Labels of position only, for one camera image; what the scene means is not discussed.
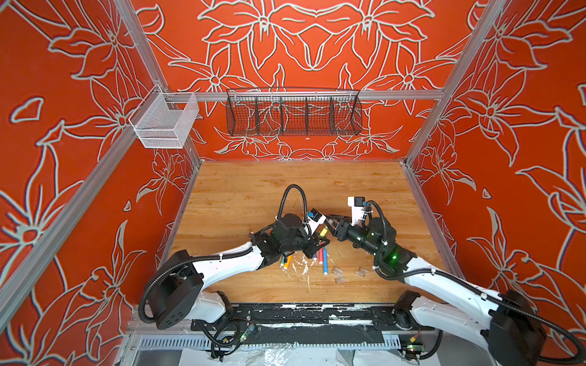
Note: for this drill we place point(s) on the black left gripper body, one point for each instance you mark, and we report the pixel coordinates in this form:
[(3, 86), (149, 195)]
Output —
[(297, 242)]

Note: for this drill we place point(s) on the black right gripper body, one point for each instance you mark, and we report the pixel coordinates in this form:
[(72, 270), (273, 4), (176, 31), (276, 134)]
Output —
[(359, 236)]

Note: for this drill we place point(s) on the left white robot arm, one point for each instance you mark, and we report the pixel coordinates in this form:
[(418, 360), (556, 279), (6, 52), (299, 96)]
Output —
[(177, 291)]

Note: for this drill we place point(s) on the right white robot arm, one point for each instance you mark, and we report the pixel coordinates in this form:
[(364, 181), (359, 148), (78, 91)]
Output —
[(502, 324)]

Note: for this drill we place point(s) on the blue pen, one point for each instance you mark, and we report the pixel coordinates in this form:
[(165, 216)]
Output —
[(324, 261)]

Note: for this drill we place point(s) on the orange pen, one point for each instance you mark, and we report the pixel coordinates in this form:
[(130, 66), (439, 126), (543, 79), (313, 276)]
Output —
[(287, 260)]

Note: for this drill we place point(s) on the white mesh basket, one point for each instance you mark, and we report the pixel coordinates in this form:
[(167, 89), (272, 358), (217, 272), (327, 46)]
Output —
[(161, 122)]

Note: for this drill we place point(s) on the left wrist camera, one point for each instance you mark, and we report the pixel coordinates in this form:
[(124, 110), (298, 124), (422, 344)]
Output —
[(313, 220)]

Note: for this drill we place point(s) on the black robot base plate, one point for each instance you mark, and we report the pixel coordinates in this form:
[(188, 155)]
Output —
[(317, 322)]

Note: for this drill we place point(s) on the black wire basket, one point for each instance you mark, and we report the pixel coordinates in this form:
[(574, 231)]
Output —
[(293, 117)]

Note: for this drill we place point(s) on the white cable duct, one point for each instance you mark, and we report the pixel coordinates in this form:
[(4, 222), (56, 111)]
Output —
[(202, 343)]

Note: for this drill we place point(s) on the horizontal aluminium frame rail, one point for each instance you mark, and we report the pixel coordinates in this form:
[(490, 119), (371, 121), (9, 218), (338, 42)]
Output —
[(364, 95)]

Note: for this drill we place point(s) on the left aluminium frame rail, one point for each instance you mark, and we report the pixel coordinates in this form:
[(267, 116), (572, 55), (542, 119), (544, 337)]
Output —
[(21, 283)]

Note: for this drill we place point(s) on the right aluminium frame post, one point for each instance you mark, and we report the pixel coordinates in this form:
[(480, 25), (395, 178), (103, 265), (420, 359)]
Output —
[(478, 35)]

